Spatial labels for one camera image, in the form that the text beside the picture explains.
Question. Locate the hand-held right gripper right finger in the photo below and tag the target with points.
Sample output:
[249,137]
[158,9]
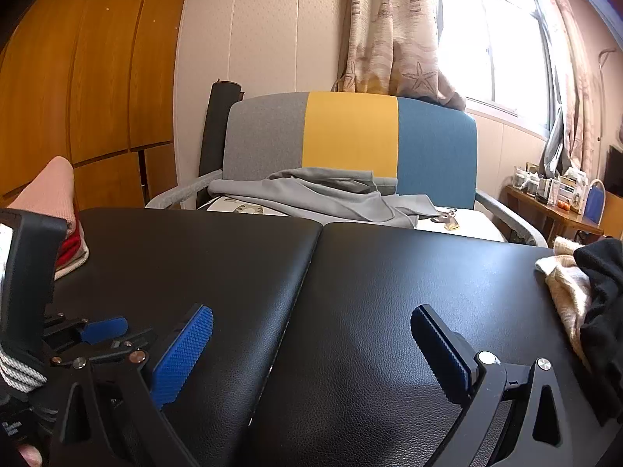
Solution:
[455,369]

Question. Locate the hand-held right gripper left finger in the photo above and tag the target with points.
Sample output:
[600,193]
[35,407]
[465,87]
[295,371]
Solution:
[182,355]

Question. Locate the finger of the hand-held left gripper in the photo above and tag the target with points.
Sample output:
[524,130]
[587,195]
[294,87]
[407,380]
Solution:
[119,343]
[104,329]

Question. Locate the black knit sweater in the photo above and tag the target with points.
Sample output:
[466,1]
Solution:
[603,301]

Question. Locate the person's left hand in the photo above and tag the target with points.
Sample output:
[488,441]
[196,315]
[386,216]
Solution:
[31,457]

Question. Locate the white folded cloth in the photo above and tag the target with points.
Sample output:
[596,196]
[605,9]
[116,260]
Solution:
[73,267]

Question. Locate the red folded cloth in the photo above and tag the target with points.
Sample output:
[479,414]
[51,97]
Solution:
[73,252]

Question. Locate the pink folded cloth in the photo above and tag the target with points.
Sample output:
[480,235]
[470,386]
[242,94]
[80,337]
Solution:
[46,194]

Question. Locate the cream knit sweater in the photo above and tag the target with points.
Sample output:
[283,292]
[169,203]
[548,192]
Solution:
[564,292]

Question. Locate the white cat print seat cover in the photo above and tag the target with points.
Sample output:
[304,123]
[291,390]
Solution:
[243,206]

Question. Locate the wooden side table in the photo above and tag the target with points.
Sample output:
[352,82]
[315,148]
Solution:
[555,219]

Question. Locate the light grey garment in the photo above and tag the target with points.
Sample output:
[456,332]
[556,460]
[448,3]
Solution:
[316,199]

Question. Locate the group of small desk items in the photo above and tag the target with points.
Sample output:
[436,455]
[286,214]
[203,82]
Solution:
[550,187]

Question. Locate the wooden wardrobe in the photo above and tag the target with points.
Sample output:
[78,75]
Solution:
[97,68]

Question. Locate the blue plastic jug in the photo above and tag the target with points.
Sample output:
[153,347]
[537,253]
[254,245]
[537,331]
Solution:
[593,202]

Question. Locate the black rolled mat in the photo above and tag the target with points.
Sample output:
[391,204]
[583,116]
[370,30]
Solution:
[216,131]

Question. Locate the black monitor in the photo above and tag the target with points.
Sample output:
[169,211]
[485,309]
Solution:
[614,170]

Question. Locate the grey yellow blue sofa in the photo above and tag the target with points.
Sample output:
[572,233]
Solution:
[350,131]

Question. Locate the curved metal rod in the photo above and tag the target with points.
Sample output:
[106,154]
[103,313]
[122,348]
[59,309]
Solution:
[599,87]

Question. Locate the pale pink patterned curtain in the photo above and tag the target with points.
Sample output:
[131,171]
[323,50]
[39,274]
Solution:
[574,73]

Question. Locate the window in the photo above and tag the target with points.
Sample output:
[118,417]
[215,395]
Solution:
[491,44]

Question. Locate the beige starfish print curtain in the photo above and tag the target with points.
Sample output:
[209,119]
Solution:
[389,34]

